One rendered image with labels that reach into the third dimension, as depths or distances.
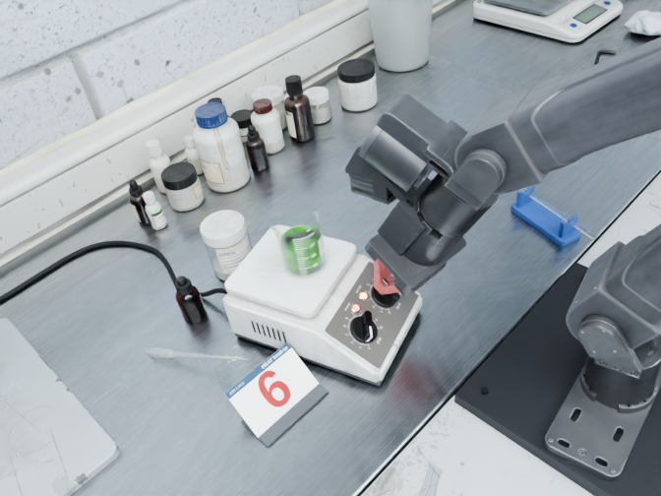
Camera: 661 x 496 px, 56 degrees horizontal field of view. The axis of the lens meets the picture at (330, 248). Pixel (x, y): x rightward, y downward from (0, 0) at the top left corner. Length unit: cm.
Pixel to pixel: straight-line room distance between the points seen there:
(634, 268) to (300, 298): 33
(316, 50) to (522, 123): 81
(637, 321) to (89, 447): 55
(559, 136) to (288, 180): 59
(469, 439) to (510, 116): 33
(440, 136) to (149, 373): 44
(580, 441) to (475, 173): 28
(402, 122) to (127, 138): 60
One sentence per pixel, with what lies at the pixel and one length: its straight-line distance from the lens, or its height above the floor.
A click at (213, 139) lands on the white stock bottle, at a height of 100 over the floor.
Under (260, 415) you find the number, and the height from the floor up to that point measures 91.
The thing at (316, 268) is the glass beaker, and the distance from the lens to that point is 70.
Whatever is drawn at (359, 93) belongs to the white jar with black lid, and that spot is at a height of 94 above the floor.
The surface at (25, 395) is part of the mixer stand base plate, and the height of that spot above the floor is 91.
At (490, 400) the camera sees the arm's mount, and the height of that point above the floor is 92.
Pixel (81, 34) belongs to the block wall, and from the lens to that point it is 103.
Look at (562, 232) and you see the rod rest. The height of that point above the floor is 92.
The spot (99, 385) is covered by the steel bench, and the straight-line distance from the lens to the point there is 81.
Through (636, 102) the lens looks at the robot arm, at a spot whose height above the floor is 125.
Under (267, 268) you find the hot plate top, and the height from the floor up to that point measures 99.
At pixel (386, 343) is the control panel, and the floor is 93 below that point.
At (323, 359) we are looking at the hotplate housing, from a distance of 71.
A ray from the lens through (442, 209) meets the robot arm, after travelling 58.
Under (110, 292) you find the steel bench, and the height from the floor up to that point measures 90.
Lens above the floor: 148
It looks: 42 degrees down
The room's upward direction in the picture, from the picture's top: 9 degrees counter-clockwise
